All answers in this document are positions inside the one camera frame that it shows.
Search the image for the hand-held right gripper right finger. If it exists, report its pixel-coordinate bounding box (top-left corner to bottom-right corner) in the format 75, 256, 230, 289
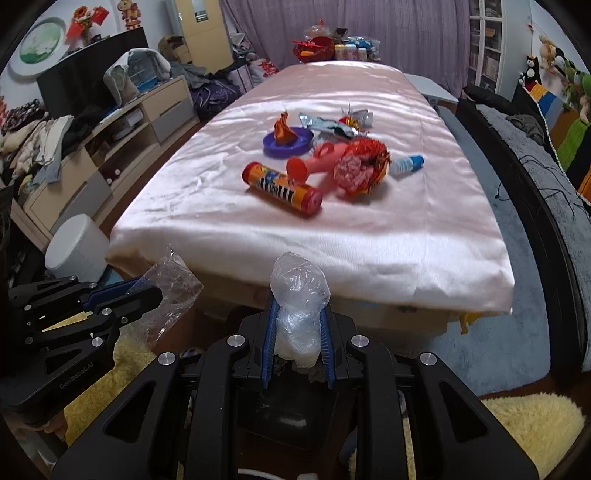
318, 305, 541, 480

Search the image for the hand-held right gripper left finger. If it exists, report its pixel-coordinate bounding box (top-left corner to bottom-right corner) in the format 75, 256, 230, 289
53, 295, 279, 480

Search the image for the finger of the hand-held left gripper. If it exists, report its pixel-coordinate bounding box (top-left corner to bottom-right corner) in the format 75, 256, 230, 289
22, 286, 165, 357
8, 275, 149, 320

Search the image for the clear plastic bag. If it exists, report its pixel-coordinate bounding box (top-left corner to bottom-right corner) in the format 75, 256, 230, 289
133, 250, 332, 370

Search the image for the orange candy tube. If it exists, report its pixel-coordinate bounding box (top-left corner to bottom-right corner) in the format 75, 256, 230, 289
242, 161, 324, 216

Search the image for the pink plastic toy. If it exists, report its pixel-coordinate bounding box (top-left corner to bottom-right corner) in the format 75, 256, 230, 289
286, 141, 354, 191

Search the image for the red foil wrapper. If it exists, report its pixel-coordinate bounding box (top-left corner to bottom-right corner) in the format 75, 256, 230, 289
333, 140, 392, 195

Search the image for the small bottle with blue cap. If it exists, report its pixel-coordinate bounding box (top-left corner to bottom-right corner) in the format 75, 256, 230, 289
390, 154, 426, 177

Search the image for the purple round lid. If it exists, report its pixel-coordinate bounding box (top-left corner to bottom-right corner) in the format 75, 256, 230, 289
262, 126, 315, 160

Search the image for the orange foil wrapper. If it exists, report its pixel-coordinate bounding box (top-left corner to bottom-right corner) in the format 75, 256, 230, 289
274, 111, 302, 147

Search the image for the silver foil wrapper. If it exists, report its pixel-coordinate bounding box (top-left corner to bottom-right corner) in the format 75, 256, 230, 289
298, 111, 375, 139

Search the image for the red and gold candy wrapper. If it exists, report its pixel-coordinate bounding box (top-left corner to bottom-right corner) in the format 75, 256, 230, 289
338, 115, 366, 136

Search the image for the white cylindrical bin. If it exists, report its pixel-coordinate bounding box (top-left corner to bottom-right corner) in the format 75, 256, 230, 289
44, 214, 112, 283

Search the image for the pink satin table cover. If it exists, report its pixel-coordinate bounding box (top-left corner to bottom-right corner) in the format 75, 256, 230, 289
105, 62, 515, 317

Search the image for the yellow cloth corner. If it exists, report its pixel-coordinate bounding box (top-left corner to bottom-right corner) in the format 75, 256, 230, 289
459, 311, 482, 336

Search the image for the pile of clothes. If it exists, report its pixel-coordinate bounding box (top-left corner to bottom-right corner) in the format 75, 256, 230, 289
0, 98, 101, 186

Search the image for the blue grey carpet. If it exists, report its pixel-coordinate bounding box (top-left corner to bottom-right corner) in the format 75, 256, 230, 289
427, 108, 552, 395

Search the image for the wooden television cabinet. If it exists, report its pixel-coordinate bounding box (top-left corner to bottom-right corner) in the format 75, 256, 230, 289
9, 76, 195, 252

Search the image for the black television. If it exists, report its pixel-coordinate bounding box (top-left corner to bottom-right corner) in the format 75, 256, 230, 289
37, 27, 151, 110

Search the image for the purple bag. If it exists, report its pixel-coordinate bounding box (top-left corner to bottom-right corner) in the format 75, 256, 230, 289
191, 78, 244, 121

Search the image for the yellow fluffy rug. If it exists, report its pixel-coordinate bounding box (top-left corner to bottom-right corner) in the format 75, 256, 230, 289
62, 335, 586, 480

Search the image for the pet carrier with grey cloth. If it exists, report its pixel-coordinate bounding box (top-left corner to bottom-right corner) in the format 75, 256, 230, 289
103, 48, 171, 106

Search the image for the black sofa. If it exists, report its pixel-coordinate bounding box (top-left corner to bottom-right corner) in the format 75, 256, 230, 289
456, 84, 591, 398

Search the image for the cardboard box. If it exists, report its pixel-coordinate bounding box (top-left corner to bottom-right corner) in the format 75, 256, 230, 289
158, 35, 193, 64

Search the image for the red and white shopping bag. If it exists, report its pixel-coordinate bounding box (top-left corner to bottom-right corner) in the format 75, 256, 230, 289
249, 58, 281, 87

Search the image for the yellow wooden door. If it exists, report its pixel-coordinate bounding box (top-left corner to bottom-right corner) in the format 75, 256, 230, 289
174, 0, 234, 73

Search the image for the grey fluffy blanket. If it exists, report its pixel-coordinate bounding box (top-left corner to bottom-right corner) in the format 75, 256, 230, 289
475, 105, 583, 282

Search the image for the white side table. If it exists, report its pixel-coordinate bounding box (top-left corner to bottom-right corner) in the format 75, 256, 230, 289
405, 73, 459, 106

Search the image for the black cushion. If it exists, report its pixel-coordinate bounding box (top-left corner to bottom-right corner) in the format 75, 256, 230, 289
463, 85, 499, 106

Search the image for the grey crumpled cloth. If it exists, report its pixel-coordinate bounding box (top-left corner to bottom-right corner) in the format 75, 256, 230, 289
507, 114, 546, 145

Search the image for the group of small bottles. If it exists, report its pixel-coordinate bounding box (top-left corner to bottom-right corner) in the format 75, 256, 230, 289
335, 39, 382, 62

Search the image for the purple curtain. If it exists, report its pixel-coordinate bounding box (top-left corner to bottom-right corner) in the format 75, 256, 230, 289
221, 0, 472, 88

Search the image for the striped colourful crochet blanket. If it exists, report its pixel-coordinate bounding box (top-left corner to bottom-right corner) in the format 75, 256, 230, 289
530, 83, 591, 206

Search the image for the white bookshelf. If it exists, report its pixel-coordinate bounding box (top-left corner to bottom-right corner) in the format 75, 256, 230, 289
467, 0, 505, 94

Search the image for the row of plush toys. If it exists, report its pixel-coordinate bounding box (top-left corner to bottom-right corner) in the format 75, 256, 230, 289
517, 34, 591, 123

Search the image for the round green wall picture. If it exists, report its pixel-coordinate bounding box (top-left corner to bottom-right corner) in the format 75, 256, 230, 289
9, 17, 68, 77

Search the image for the red flower wall decoration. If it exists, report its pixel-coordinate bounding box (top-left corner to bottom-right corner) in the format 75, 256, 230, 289
66, 4, 110, 43

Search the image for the red figure wall decoration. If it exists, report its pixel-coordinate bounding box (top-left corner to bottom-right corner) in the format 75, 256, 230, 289
117, 0, 142, 31

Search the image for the black cable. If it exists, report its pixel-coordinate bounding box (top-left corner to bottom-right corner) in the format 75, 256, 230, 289
495, 154, 583, 219

